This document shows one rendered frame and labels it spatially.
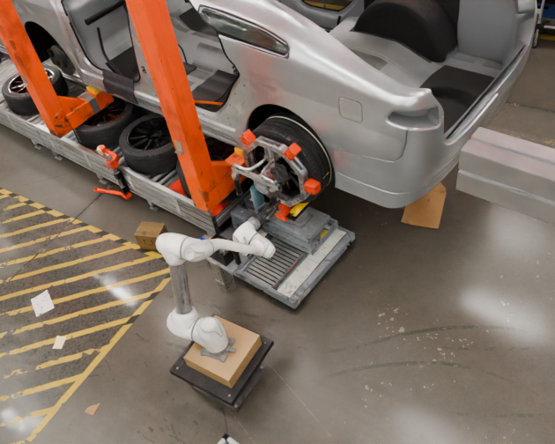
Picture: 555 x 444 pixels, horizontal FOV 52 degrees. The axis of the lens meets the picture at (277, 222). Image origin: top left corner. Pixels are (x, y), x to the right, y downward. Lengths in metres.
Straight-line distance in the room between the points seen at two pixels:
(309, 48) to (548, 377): 2.56
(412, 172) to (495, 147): 2.54
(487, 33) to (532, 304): 2.11
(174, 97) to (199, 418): 2.10
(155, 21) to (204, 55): 2.07
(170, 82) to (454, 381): 2.64
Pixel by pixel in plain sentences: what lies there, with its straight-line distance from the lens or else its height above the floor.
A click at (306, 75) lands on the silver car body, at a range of 3.64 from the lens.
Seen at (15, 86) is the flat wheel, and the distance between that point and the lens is 7.02.
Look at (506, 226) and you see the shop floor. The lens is 4.92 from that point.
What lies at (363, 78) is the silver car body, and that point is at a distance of 3.45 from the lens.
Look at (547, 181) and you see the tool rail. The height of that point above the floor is 2.81.
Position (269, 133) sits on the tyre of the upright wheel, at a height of 1.14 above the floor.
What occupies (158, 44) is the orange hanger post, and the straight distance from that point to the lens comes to 3.62.
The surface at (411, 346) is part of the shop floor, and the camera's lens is 4.14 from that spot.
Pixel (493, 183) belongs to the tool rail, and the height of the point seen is 2.77.
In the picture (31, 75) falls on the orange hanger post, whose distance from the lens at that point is 5.48.
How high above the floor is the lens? 3.52
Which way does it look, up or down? 45 degrees down
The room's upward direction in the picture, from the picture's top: 11 degrees counter-clockwise
